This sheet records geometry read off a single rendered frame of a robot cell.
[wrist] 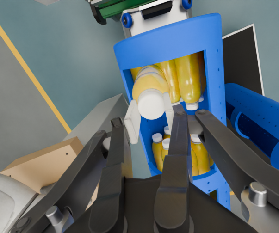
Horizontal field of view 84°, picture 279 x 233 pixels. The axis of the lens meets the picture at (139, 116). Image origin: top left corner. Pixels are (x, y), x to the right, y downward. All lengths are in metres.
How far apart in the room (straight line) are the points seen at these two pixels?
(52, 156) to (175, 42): 0.65
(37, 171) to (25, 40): 1.43
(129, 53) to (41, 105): 1.80
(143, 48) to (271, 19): 1.58
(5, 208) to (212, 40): 0.75
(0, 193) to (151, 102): 0.62
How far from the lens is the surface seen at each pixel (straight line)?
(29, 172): 0.89
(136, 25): 0.66
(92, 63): 1.69
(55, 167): 0.81
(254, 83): 1.71
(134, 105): 0.20
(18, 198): 0.73
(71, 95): 1.86
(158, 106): 0.22
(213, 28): 0.41
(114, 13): 0.72
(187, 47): 0.36
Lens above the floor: 1.58
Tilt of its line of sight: 66 degrees down
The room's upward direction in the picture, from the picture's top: 169 degrees counter-clockwise
